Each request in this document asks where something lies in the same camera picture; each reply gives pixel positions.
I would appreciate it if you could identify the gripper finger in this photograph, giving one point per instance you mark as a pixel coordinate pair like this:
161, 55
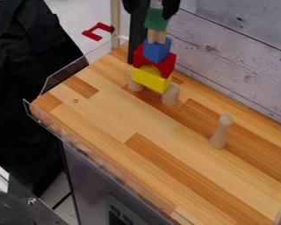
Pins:
132, 5
171, 7

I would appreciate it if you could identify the green triangular block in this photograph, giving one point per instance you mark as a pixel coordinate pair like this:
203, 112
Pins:
156, 20

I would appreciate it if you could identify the small wooden pillar block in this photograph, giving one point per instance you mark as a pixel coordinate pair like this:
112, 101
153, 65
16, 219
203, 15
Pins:
151, 36
162, 37

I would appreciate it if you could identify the blue cube block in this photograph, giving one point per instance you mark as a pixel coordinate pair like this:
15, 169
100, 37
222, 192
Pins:
156, 51

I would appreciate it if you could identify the red arch block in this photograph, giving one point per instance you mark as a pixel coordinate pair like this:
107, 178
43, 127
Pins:
167, 66

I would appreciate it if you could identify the yellow half round block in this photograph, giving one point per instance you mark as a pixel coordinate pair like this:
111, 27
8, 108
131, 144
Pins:
151, 71

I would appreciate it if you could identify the yellow rectangular block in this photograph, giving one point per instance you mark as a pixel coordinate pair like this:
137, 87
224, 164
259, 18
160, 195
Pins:
148, 79

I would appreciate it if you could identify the wooden cylinder block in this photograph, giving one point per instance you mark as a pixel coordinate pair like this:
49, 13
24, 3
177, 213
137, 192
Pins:
170, 95
135, 85

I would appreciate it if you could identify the black cloth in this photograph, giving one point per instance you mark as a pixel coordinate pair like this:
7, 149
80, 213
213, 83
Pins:
25, 73

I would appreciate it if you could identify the wooden peg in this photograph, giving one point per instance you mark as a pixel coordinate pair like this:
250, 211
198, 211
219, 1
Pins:
221, 132

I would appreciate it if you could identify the grey cabinet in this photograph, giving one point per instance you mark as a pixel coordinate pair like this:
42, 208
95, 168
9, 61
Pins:
96, 187

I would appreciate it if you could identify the black metal base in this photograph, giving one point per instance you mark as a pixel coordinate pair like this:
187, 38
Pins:
14, 208

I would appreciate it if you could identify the wooden post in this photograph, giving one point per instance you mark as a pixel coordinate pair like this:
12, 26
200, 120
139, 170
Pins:
115, 23

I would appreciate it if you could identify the red bracket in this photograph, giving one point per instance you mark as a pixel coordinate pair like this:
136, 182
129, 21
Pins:
95, 32

